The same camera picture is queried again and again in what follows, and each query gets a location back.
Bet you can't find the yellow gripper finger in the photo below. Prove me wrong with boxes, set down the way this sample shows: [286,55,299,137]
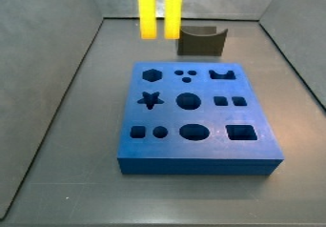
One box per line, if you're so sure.
[164,0,182,39]
[138,0,156,39]

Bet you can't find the blue shape-sorting block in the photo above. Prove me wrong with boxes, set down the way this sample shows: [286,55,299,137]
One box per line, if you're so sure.
[118,62,285,175]

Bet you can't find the black curved holder bracket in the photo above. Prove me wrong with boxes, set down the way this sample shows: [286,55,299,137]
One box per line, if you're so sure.
[176,26,229,56]

